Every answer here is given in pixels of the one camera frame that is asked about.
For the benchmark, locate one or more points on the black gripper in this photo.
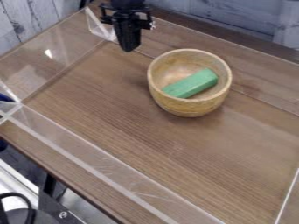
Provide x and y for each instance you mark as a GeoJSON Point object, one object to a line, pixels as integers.
{"type": "Point", "coordinates": [122, 13]}

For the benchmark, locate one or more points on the green rectangular block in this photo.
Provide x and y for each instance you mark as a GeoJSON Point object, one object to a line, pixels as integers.
{"type": "Point", "coordinates": [193, 84]}

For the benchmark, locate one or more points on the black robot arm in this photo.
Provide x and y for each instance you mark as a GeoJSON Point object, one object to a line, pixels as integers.
{"type": "Point", "coordinates": [129, 17]}

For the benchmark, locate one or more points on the light wooden bowl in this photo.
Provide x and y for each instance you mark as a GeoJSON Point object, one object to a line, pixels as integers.
{"type": "Point", "coordinates": [176, 65]}

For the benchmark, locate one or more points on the black table leg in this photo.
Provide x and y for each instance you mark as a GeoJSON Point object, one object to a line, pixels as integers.
{"type": "Point", "coordinates": [49, 185]}

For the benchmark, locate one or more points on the clear acrylic tray enclosure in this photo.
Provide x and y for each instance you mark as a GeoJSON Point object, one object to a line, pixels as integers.
{"type": "Point", "coordinates": [148, 167]}

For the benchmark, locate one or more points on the black metal bracket with bolt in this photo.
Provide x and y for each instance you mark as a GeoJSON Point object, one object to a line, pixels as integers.
{"type": "Point", "coordinates": [52, 212]}

